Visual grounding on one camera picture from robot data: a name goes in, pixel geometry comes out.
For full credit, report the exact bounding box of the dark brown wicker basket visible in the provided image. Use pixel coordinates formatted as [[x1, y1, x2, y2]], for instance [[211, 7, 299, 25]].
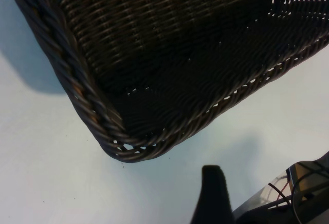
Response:
[[5, 0, 329, 163]]

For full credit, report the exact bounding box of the thin black wire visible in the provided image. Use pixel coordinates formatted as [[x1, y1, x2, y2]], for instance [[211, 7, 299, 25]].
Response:
[[267, 182, 293, 206]]

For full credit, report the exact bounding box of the thin red wire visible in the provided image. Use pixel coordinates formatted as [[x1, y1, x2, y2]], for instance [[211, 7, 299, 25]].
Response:
[[276, 179, 293, 199]]

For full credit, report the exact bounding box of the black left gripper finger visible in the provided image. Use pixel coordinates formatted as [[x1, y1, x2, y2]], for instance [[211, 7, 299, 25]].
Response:
[[189, 165, 235, 224]]

